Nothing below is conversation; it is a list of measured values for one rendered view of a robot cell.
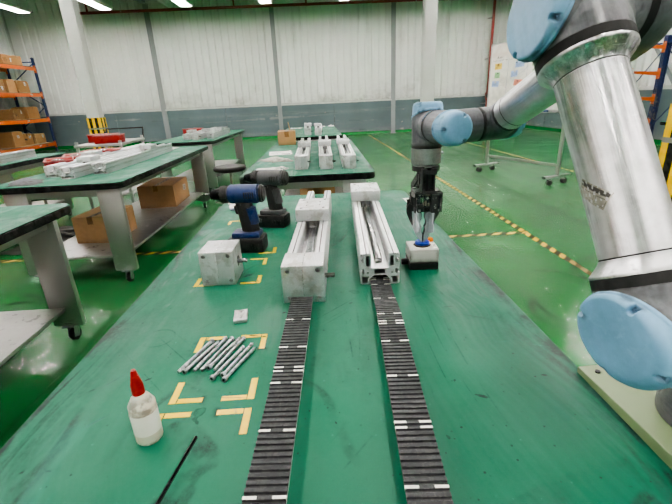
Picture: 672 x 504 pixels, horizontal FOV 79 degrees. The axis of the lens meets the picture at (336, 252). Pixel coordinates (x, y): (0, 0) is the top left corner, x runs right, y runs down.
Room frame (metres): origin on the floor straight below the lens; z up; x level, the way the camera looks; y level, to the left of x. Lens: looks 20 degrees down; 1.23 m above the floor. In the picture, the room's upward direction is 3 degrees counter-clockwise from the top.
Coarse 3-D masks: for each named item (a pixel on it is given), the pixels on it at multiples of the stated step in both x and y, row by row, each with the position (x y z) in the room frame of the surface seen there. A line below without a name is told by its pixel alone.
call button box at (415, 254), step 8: (408, 248) 1.06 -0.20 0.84; (416, 248) 1.05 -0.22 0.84; (424, 248) 1.05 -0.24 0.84; (432, 248) 1.04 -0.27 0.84; (408, 256) 1.06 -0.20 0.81; (416, 256) 1.04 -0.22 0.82; (424, 256) 1.04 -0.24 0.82; (432, 256) 1.04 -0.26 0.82; (408, 264) 1.06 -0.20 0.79; (416, 264) 1.04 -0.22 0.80; (424, 264) 1.04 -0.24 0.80; (432, 264) 1.04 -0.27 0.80
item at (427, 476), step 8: (408, 472) 0.36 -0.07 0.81; (416, 472) 0.36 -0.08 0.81; (424, 472) 0.36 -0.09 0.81; (432, 472) 0.36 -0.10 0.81; (440, 472) 0.36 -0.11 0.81; (408, 480) 0.35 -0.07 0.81; (416, 480) 0.35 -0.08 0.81; (424, 480) 0.35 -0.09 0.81; (432, 480) 0.35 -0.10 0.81; (440, 480) 0.35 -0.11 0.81
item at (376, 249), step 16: (352, 208) 1.64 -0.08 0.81; (368, 208) 1.52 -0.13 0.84; (368, 224) 1.31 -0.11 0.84; (384, 224) 1.21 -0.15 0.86; (368, 240) 1.18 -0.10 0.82; (384, 240) 1.06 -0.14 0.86; (368, 256) 1.00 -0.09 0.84; (384, 256) 1.04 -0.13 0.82; (368, 272) 0.97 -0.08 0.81; (384, 272) 0.97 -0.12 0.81
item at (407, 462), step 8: (400, 456) 0.38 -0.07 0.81; (408, 456) 0.38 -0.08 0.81; (416, 456) 0.38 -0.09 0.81; (424, 456) 0.38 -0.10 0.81; (432, 456) 0.38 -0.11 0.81; (440, 456) 0.38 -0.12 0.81; (408, 464) 0.37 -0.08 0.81; (416, 464) 0.37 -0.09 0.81; (424, 464) 0.37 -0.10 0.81; (432, 464) 0.37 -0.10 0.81; (440, 464) 0.37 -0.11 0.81
